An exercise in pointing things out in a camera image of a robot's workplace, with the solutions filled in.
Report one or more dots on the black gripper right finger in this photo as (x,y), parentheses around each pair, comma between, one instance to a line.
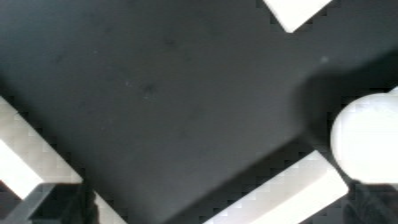
(373,204)

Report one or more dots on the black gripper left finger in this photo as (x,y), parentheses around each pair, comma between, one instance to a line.
(60,204)

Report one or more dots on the white lamp bulb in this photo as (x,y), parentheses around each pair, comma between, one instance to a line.
(365,138)

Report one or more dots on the white marker tag sheet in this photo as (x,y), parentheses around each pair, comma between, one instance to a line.
(294,11)

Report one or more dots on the white L-shaped fence wall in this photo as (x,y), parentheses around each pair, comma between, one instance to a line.
(282,202)

